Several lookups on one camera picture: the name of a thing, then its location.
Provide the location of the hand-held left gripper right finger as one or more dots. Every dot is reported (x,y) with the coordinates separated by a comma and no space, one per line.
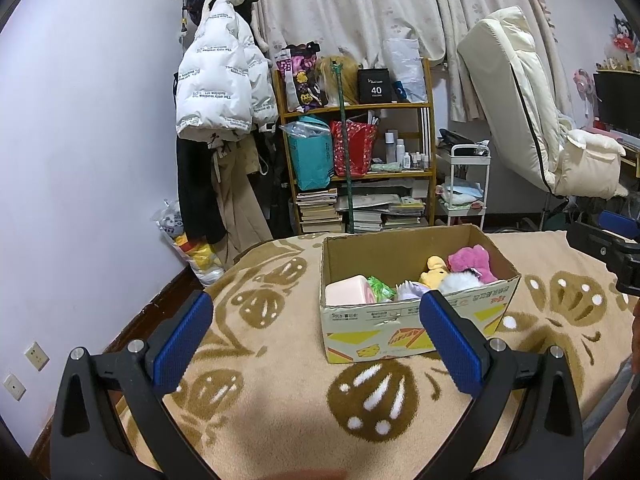
(450,345)

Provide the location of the purple printed bag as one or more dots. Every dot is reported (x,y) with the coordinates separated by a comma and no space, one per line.
(300,80)

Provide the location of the yellow plush toy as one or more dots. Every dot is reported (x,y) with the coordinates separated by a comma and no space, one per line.
(434,272)

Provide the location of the clear plastic bag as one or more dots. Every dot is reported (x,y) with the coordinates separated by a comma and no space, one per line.
(405,67)

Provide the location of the lavender plush doll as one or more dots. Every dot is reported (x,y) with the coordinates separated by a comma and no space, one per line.
(412,291)

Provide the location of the pink desk fan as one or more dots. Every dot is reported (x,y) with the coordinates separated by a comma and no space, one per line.
(585,85)

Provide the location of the pile of books and magazines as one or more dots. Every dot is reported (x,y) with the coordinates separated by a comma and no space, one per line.
(385,207)

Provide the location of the teal paper bag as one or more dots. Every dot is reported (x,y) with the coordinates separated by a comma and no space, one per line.
(312,155)

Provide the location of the black hanging garment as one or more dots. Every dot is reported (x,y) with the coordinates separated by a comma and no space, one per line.
(197,190)

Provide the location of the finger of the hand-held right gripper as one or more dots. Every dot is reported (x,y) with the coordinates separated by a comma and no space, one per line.
(620,223)
(592,240)

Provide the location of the cream folding lounge chair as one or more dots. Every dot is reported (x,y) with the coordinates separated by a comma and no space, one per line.
(515,100)

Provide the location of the stack of old books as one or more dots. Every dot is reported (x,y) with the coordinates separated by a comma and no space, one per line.
(317,210)

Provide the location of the blonde wig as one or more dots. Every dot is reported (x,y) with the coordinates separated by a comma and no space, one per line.
(337,77)

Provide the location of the row of white bottles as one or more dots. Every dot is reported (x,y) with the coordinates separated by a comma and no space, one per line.
(407,157)

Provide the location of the floral white curtain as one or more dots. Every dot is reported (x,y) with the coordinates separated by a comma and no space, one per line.
(350,5)

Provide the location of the white puffer jacket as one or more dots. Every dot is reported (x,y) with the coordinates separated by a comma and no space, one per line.
(215,70)

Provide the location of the khaki coat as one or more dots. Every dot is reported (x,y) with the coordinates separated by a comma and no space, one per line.
(240,195)

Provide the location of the red gift bag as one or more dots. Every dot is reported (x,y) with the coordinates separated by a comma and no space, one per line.
(356,150)

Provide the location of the white fluffy plush toy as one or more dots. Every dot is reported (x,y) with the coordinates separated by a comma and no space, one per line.
(460,281)

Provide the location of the plastic bag of plush toys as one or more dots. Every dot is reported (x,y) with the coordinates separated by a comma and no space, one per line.
(195,255)

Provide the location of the green snack packet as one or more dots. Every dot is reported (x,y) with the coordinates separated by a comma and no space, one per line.
(381,289)

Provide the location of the pink soft cushion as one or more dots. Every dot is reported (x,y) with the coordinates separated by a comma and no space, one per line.
(347,290)

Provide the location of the yellow wooden bookshelf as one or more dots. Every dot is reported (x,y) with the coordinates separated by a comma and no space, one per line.
(430,125)

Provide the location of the white utility cart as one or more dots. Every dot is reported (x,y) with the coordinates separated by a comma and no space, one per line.
(462,190)

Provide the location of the black monitor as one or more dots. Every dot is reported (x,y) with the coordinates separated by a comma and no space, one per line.
(617,102)

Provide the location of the printed cardboard box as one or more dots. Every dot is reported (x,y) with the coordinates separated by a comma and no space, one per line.
(350,325)

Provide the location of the black cat figurine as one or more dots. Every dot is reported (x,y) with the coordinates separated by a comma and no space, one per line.
(622,35)

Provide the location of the beige printed blanket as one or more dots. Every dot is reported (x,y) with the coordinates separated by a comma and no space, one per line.
(280,360)

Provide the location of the green pole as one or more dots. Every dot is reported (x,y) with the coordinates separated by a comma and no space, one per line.
(345,160)

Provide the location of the pink bear plush toy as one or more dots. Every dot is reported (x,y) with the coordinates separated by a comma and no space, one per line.
(470,260)

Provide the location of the black cardboard box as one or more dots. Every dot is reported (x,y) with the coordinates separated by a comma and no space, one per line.
(374,85)

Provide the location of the grey blue cloth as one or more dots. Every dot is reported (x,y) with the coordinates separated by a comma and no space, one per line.
(612,395)

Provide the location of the dark hanging bag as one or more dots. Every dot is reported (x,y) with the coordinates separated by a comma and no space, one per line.
(275,175)

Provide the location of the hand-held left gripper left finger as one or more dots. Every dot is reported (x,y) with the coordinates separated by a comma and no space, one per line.
(180,345)

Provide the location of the white wall socket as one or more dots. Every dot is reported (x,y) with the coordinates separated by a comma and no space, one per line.
(36,355)
(14,385)

